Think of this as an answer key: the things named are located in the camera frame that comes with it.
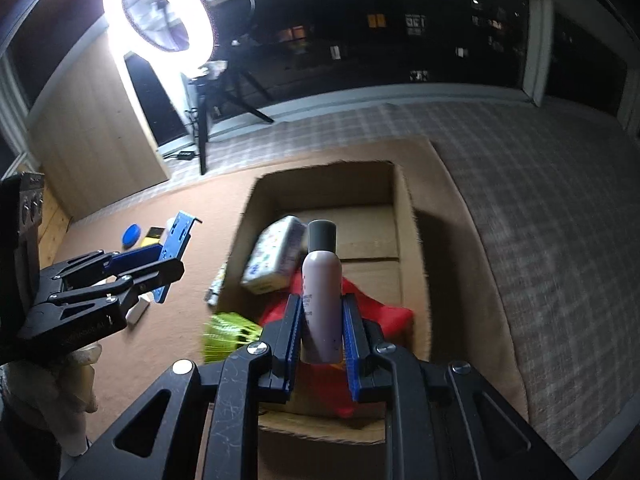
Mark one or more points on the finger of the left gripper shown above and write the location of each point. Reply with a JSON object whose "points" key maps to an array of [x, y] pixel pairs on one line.
{"points": [[124, 262], [142, 279]]}

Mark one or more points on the ring light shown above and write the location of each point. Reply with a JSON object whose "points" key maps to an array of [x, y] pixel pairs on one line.
{"points": [[173, 33]]}

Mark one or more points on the pink bottle grey cap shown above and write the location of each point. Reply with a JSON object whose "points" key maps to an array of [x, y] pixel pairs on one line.
{"points": [[322, 296]]}

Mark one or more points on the pine plank panel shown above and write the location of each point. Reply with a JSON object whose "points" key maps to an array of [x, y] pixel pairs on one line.
{"points": [[53, 229]]}

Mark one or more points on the black tripod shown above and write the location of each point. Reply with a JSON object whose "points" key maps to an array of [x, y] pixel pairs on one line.
{"points": [[216, 84]]}

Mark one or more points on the white printed tube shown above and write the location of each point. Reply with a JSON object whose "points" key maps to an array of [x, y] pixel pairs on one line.
{"points": [[214, 288]]}

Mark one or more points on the gloved left hand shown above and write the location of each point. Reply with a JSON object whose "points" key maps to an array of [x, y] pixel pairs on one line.
{"points": [[56, 397]]}

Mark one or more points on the white square box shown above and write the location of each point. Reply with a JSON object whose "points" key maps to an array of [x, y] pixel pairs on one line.
{"points": [[134, 314]]}

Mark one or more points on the white tissue pack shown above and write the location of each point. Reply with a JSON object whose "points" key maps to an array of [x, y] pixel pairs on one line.
{"points": [[274, 257]]}

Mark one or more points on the blue round lid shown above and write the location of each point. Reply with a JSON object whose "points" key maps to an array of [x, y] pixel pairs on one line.
{"points": [[131, 236]]}

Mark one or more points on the yellow black flat package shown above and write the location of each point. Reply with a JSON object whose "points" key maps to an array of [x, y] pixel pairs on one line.
{"points": [[153, 236]]}

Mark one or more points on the light wooden board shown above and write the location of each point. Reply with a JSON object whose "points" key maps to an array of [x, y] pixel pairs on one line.
{"points": [[88, 131]]}

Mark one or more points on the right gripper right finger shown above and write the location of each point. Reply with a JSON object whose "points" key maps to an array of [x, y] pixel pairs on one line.
{"points": [[364, 346]]}

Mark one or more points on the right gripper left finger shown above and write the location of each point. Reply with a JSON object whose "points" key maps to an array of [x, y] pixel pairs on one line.
{"points": [[283, 337]]}

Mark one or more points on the red drawstring bag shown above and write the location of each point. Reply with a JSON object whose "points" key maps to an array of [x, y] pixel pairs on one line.
{"points": [[331, 389]]}

